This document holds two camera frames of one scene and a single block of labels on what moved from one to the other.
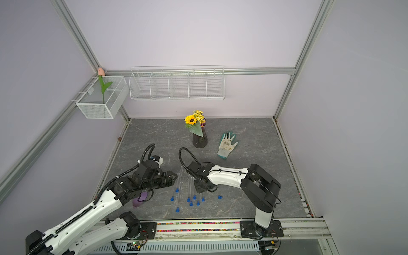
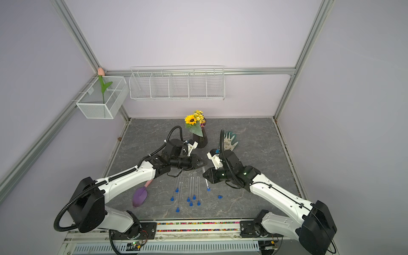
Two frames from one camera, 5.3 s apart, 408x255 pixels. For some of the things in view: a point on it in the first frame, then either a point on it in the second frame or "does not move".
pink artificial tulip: [104, 86] does not move
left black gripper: [170, 181] to [194, 158]
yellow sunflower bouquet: [195, 122] does not move
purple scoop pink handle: [137, 201] does not move
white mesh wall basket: [108, 95] does not move
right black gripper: [197, 189] to [211, 173]
